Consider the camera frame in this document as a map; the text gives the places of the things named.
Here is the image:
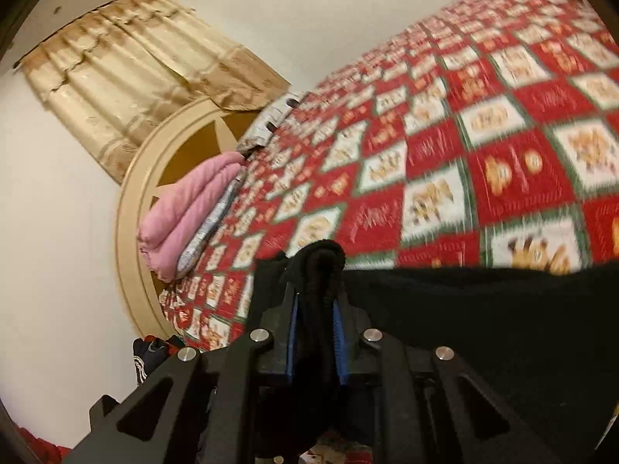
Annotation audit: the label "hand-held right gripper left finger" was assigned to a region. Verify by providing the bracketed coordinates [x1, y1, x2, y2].
[63, 280, 299, 464]

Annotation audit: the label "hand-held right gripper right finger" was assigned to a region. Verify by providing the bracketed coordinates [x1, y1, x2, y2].
[333, 286, 566, 464]

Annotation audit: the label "black pants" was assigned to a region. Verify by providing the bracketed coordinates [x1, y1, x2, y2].
[246, 239, 619, 464]

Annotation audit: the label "dark printed garment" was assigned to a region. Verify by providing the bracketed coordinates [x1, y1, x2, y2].
[132, 334, 187, 387]

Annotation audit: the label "grey patterned folded quilt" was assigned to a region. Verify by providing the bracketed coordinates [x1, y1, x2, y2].
[175, 168, 248, 276]

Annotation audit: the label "pink folded blanket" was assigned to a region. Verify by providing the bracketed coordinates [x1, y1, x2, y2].
[137, 151, 247, 282]

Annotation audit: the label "cream and brown headboard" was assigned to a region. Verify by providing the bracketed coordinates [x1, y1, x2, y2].
[115, 97, 264, 344]

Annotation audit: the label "red patchwork printed bed cover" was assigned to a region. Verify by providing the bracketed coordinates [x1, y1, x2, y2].
[159, 0, 619, 355]

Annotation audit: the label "grey patterned pillow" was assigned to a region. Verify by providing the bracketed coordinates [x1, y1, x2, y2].
[236, 91, 311, 154]

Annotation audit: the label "red cloth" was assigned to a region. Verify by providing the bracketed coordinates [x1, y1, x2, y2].
[17, 423, 73, 464]

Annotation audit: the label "beige patterned curtain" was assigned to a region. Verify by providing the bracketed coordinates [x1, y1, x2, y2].
[14, 0, 291, 185]

